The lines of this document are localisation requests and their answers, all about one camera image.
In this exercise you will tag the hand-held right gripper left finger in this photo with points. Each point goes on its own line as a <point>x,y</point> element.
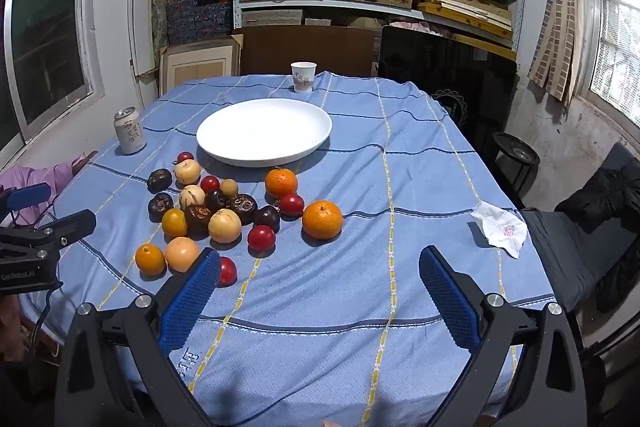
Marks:
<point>192,297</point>

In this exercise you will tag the large black screen panel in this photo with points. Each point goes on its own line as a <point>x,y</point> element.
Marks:
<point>440,72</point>

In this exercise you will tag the large dark brown water chestnut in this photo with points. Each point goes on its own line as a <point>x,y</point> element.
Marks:
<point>243,209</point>

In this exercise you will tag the brick patterned curtain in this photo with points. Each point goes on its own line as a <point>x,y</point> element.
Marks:
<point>555,32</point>

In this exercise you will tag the stack of yellow wooden boxes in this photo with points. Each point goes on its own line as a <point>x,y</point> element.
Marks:
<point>465,14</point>

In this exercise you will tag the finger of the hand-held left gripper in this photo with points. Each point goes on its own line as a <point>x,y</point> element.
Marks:
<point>30,196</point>
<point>75,224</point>

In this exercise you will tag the crumpled white tissue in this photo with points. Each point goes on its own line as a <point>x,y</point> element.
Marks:
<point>500,229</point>

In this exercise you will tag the green patterned board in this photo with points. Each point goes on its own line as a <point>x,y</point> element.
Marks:
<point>159,12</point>

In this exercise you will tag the dark grey chair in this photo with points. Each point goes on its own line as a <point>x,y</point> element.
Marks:
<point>565,252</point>

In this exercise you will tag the orange mandarin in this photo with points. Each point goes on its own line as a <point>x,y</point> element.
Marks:
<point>281,183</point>
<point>322,220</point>

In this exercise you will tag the white drink can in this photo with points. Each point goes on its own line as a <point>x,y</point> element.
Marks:
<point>130,134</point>

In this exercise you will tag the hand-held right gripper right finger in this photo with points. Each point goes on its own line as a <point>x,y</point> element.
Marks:
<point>450,297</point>

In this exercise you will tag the grey woven box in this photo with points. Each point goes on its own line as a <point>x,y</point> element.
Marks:
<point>272,18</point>

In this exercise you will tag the tan longan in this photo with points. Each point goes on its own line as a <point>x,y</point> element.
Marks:
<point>229,187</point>

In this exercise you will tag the large blue patterned box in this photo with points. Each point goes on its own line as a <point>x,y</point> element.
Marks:
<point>197,22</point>

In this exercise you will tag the striped cream pepino melon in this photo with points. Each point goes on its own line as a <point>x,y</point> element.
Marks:
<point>192,197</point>

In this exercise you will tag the pink garment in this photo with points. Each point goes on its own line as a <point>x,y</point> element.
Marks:
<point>35,177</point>

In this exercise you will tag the blue checked tablecloth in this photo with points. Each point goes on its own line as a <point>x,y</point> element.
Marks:
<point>350,307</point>

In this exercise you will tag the black round stool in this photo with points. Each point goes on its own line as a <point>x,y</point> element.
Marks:
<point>515,152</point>

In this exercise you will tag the bright window with grille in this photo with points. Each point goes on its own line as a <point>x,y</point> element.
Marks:
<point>615,37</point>

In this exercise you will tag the dark glass window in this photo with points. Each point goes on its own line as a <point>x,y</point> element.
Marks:
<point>45,32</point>

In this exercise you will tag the white plate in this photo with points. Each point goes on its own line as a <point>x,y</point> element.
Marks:
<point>265,132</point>

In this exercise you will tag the white paper cup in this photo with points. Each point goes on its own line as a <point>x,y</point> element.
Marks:
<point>304,79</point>

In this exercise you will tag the black jacket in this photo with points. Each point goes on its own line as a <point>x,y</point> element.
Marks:
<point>610,192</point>

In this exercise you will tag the pale orange persimmon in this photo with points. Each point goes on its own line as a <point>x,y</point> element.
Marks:
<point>181,254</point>

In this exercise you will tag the brown cardboard board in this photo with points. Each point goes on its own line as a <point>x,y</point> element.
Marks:
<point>310,49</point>

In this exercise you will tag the yellow orange tangerine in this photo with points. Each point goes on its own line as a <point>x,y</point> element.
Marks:
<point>150,259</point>
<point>174,223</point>

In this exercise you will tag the glossy dark purple water chestnut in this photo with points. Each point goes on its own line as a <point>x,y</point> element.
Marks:
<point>266,218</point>

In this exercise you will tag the pink cloth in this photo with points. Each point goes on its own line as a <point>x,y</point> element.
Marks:
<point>420,27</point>

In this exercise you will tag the speckled cream pepino melon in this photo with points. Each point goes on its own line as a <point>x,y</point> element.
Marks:
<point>224,226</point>

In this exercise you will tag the white leaning board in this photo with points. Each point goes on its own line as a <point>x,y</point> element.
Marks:
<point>133,22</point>

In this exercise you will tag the red tomato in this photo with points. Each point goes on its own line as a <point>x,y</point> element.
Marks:
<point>291,205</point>
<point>185,156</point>
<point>228,272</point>
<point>210,184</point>
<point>261,238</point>

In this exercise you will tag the beige framed panel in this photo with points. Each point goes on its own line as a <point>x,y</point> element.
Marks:
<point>200,67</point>

